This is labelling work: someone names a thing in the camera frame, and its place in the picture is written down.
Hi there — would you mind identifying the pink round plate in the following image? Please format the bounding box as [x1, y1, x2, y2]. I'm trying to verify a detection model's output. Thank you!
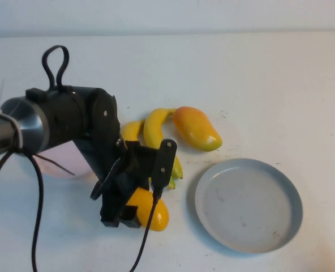
[38, 141, 96, 180]

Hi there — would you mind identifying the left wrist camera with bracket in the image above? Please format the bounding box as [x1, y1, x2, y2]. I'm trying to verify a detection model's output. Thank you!
[124, 138, 177, 189]

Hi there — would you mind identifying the black zip tie tail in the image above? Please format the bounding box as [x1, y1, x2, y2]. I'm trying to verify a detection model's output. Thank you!
[34, 154, 75, 176]

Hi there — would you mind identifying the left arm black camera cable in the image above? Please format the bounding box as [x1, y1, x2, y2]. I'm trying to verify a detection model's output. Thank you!
[0, 150, 164, 272]

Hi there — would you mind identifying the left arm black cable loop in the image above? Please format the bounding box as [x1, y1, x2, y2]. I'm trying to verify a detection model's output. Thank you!
[41, 44, 71, 91]

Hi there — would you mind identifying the plain yellow toy mango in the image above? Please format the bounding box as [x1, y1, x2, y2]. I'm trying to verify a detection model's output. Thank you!
[126, 186, 169, 232]

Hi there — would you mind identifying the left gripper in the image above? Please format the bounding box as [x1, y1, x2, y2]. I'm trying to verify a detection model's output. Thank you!
[76, 135, 150, 229]

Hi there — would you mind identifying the blue-grey round plate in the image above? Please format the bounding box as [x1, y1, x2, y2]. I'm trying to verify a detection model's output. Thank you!
[194, 158, 303, 254]

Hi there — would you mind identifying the yellow toy banana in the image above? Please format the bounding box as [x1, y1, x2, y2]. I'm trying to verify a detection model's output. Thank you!
[143, 108, 184, 180]
[121, 118, 177, 190]

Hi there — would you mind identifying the orange green-tipped toy mango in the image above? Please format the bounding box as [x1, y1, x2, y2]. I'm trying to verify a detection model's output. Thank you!
[173, 106, 223, 152]

